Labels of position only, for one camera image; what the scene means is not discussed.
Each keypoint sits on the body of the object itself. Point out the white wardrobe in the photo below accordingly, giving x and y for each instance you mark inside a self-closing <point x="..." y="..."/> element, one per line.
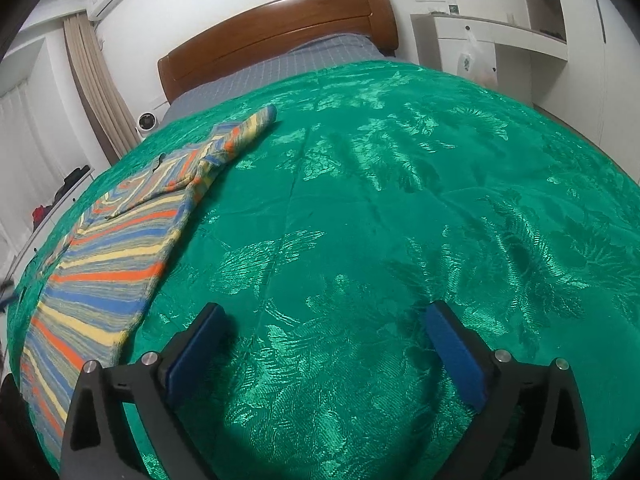
<point x="600" y="60"/>

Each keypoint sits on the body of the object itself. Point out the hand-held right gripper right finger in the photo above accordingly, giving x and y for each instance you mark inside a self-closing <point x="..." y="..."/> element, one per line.
<point x="455" y="355"/>

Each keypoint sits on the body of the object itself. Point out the red item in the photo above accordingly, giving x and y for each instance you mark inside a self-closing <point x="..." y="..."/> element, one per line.
<point x="39" y="214"/>

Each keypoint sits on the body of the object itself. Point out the long black item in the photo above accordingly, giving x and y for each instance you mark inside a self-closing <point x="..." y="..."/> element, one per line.
<point x="75" y="177"/>

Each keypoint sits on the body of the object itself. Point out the green satin blanket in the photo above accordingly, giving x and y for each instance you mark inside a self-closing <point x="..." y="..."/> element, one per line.
<point x="375" y="220"/>

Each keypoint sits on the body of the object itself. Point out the white desk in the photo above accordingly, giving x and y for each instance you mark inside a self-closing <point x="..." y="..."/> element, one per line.
<point x="500" y="35"/>

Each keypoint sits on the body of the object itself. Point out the grey checked bed sheet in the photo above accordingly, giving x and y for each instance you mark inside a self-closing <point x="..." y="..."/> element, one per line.
<point x="280" y="65"/>

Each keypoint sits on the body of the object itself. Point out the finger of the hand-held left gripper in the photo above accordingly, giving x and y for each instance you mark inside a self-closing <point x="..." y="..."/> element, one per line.
<point x="7" y="294"/>

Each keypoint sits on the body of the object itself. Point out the white round fan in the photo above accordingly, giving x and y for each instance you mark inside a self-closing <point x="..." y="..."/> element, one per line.
<point x="147" y="122"/>

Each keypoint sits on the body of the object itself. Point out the brown wooden headboard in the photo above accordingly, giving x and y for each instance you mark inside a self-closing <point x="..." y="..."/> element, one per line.
<point x="270" y="30"/>

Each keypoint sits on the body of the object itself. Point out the striped knit shirt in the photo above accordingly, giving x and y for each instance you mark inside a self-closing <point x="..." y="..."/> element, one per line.
<point x="115" y="260"/>

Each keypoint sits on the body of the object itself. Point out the beige curtain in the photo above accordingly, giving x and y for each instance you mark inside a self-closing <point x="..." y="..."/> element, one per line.
<point x="97" y="90"/>

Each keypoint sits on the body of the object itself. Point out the white plastic bag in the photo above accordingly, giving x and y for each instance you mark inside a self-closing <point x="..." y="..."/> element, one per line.
<point x="475" y="60"/>

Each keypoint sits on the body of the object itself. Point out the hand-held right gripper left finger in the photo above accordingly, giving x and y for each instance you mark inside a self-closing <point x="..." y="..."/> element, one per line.
<point x="197" y="355"/>

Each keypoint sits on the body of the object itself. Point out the white drawer cabinet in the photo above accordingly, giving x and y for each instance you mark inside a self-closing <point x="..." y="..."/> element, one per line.
<point x="30" y="240"/>

